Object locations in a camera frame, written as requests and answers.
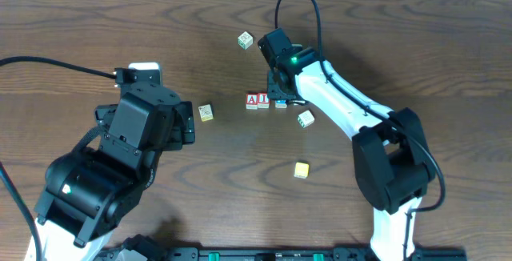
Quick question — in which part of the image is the blue number 2 block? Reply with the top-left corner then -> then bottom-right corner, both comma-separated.
275,100 -> 287,109

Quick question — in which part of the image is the red letter I block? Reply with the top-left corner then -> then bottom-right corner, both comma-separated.
258,93 -> 270,109

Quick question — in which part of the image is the red letter A block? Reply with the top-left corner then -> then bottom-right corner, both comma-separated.
246,94 -> 258,110

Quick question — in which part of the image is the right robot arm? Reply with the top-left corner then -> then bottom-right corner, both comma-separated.
258,28 -> 440,260

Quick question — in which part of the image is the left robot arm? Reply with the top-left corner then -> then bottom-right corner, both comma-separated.
25,62 -> 195,260

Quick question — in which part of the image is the yellow-edged butterfly block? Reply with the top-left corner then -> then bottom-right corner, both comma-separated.
198,104 -> 214,122

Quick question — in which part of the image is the green-edged wooden block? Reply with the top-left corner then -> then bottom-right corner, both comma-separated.
298,110 -> 315,128
238,31 -> 254,50

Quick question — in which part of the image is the far green-edged wooden block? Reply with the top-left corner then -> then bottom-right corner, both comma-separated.
238,31 -> 254,50

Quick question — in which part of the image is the yellow wooden block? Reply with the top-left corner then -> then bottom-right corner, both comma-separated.
294,162 -> 310,179

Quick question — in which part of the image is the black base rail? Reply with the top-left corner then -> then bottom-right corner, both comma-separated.
94,246 -> 468,261

